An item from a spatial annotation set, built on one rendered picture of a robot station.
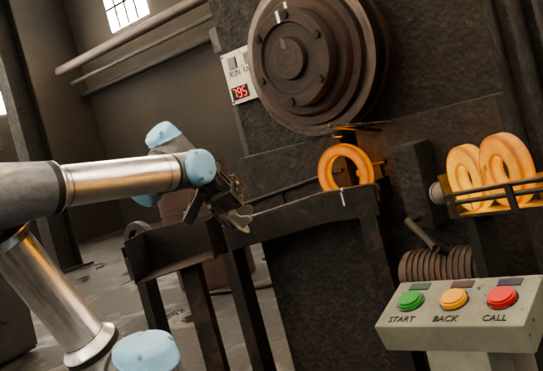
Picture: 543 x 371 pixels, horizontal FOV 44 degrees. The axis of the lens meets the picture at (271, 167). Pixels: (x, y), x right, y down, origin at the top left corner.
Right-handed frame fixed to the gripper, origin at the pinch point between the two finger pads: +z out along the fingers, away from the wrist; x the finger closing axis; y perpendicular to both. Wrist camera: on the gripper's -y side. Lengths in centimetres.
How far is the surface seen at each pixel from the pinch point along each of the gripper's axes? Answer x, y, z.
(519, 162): -18, 68, 3
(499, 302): -60, 60, -11
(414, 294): -52, 48, -11
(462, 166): 0, 54, 13
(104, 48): 880, -506, 144
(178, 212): 226, -173, 117
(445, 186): 2, 48, 17
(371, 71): 38, 41, -1
